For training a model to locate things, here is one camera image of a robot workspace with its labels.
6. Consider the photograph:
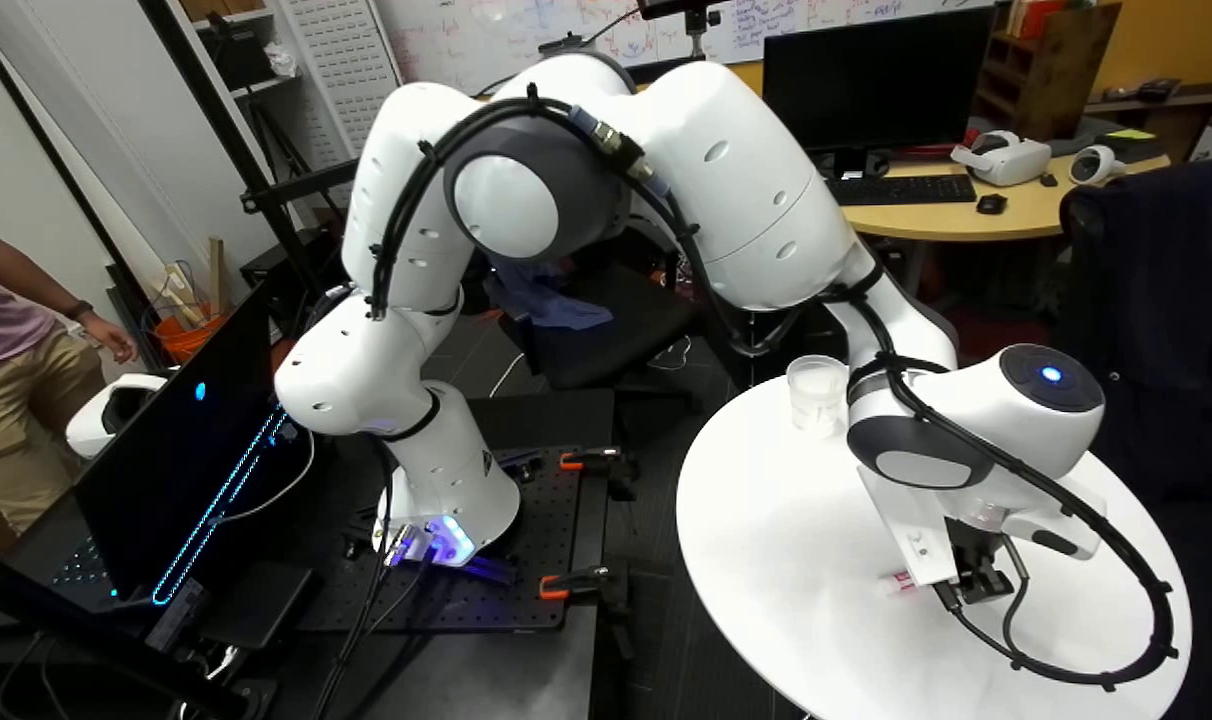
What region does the wooden shelf unit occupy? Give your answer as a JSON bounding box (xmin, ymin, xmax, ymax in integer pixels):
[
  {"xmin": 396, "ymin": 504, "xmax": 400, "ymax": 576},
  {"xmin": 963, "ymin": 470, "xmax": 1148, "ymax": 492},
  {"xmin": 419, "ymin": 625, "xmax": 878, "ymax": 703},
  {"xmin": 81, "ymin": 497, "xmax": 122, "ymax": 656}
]
[{"xmin": 975, "ymin": 0, "xmax": 1124, "ymax": 145}]

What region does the black laptop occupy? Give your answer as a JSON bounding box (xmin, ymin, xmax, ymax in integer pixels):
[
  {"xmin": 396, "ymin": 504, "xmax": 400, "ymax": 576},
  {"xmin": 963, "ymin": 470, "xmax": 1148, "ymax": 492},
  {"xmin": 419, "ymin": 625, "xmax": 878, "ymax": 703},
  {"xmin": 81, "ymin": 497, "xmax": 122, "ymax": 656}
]
[{"xmin": 8, "ymin": 278, "xmax": 320, "ymax": 625}]

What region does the black clamp with orange handle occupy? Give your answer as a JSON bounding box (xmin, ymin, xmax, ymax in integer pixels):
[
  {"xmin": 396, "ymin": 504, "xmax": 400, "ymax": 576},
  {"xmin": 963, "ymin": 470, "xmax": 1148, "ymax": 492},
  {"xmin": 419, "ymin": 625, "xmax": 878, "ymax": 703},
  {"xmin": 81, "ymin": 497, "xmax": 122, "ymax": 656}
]
[
  {"xmin": 556, "ymin": 444, "xmax": 640, "ymax": 504},
  {"xmin": 536, "ymin": 563, "xmax": 640, "ymax": 665}
]

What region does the black keyboard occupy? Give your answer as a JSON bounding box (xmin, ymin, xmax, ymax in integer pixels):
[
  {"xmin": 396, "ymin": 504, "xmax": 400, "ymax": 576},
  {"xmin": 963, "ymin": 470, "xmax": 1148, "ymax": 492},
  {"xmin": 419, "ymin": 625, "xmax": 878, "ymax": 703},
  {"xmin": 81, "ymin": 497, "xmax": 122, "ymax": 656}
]
[{"xmin": 827, "ymin": 171, "xmax": 979, "ymax": 207}]

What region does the person in pink shirt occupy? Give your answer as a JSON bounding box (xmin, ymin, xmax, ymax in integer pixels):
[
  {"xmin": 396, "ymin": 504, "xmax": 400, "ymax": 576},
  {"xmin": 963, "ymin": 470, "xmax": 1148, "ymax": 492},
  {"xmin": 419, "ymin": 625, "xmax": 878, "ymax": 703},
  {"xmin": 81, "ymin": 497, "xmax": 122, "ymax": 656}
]
[{"xmin": 0, "ymin": 256, "xmax": 108, "ymax": 535}]

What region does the black office chair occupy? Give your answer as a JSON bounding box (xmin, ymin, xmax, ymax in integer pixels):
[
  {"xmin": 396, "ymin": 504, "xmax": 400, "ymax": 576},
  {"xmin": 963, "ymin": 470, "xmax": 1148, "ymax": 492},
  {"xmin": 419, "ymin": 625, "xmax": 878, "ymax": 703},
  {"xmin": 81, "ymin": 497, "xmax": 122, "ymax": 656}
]
[{"xmin": 498, "ymin": 254, "xmax": 718, "ymax": 395}]

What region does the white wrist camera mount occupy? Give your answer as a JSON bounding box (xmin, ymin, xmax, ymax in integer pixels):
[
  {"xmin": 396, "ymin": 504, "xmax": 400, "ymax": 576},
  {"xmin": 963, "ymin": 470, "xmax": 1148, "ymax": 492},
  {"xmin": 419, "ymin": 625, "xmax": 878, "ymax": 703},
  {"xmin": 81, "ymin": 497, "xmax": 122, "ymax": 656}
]
[{"xmin": 858, "ymin": 463, "xmax": 963, "ymax": 591}]

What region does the metal shelf rack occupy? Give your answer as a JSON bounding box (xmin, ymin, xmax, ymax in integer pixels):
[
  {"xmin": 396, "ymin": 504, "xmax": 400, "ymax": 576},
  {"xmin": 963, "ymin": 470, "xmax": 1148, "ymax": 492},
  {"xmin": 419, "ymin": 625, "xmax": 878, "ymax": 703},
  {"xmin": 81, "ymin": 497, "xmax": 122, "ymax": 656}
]
[{"xmin": 137, "ymin": 0, "xmax": 410, "ymax": 271}]

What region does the whiteboard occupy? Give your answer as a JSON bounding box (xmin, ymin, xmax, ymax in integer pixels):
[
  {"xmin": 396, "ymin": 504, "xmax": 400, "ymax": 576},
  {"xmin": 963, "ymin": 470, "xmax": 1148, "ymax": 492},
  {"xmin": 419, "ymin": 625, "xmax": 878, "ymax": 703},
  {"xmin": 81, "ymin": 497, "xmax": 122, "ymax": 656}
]
[{"xmin": 376, "ymin": 0, "xmax": 997, "ymax": 96}]

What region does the white VR headset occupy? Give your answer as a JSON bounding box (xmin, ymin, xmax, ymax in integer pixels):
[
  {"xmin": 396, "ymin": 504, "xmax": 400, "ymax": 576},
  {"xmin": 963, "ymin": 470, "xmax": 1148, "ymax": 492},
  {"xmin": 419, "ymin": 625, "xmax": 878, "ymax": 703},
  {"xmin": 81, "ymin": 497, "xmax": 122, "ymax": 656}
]
[
  {"xmin": 950, "ymin": 129, "xmax": 1062, "ymax": 189},
  {"xmin": 62, "ymin": 374, "xmax": 175, "ymax": 463}
]

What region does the black metal stand bar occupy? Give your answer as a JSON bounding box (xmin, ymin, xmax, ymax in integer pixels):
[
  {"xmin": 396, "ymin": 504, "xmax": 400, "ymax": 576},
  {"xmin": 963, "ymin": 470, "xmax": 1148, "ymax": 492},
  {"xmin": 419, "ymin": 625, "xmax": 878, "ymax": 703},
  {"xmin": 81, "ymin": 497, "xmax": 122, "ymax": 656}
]
[{"xmin": 0, "ymin": 535, "xmax": 256, "ymax": 720}]

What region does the black computer monitor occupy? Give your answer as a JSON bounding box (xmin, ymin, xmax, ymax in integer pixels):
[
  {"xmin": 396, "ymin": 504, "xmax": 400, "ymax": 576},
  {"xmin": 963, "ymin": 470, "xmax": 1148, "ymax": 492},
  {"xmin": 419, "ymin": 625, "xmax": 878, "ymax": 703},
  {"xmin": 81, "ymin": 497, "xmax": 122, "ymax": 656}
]
[{"xmin": 761, "ymin": 4, "xmax": 1002, "ymax": 157}]

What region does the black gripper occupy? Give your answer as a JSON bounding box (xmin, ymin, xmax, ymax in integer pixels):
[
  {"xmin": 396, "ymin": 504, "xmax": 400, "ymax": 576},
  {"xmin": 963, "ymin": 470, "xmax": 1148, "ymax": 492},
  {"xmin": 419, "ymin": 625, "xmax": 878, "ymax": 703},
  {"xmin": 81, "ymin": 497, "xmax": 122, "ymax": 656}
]
[{"xmin": 940, "ymin": 516, "xmax": 1034, "ymax": 608}]

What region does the black power brick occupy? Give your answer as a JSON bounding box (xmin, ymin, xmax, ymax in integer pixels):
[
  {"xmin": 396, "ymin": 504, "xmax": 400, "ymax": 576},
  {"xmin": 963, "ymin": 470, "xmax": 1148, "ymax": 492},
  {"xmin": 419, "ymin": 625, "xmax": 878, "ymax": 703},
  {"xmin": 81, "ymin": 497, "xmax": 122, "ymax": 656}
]
[{"xmin": 201, "ymin": 558, "xmax": 318, "ymax": 653}]

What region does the blue cloth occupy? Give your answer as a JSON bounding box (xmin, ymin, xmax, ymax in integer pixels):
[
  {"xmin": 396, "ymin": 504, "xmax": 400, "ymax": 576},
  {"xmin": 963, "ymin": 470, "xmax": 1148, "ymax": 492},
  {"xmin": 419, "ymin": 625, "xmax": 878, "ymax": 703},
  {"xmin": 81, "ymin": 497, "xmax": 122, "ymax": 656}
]
[{"xmin": 489, "ymin": 256, "xmax": 622, "ymax": 338}]

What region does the black camera on stand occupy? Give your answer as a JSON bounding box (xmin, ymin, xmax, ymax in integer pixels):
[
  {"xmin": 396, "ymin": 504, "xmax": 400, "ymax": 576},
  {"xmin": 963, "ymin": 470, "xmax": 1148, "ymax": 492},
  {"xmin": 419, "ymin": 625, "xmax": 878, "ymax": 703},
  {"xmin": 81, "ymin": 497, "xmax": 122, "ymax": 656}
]
[{"xmin": 638, "ymin": 0, "xmax": 723, "ymax": 65}]

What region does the person forearm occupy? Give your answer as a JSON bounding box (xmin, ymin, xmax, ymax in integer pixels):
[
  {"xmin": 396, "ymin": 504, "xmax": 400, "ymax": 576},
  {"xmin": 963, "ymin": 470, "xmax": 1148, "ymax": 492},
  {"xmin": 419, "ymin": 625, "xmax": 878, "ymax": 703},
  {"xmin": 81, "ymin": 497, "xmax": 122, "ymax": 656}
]
[{"xmin": 0, "ymin": 212, "xmax": 101, "ymax": 331}]

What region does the round wooden desk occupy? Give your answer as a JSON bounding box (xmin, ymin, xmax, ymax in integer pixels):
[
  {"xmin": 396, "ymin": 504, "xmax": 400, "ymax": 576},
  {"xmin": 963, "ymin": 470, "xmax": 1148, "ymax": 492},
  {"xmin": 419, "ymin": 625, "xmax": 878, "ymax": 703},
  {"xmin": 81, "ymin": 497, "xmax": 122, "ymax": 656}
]
[{"xmin": 838, "ymin": 151, "xmax": 1178, "ymax": 248}]

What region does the person hand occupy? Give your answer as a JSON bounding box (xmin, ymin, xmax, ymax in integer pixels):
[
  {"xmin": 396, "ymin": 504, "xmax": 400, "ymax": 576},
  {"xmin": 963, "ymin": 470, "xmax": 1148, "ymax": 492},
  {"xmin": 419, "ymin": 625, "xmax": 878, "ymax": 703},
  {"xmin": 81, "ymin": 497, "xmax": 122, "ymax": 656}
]
[{"xmin": 81, "ymin": 309, "xmax": 142, "ymax": 368}]

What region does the black perforated breadboard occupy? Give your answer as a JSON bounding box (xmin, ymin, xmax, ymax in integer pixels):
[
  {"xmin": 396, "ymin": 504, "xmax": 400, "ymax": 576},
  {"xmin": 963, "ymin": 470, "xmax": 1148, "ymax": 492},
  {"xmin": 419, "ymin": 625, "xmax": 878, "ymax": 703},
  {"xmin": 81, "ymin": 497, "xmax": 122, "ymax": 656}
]
[{"xmin": 298, "ymin": 437, "xmax": 607, "ymax": 638}]

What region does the white VR controller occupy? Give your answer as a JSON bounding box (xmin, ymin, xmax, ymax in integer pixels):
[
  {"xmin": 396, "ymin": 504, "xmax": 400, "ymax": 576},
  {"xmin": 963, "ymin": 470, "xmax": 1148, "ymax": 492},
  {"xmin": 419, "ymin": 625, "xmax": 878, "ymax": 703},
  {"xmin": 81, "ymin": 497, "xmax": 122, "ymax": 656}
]
[{"xmin": 1069, "ymin": 139, "xmax": 1132, "ymax": 194}]

